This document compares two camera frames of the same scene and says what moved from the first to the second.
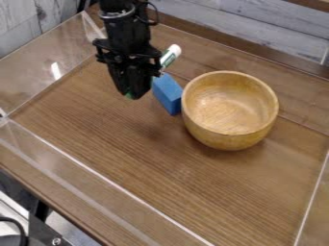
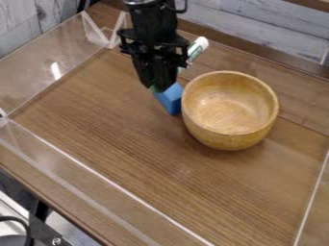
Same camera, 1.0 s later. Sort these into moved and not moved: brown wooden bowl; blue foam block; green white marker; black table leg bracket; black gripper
Moved: green white marker; black gripper
Not moved: black table leg bracket; blue foam block; brown wooden bowl
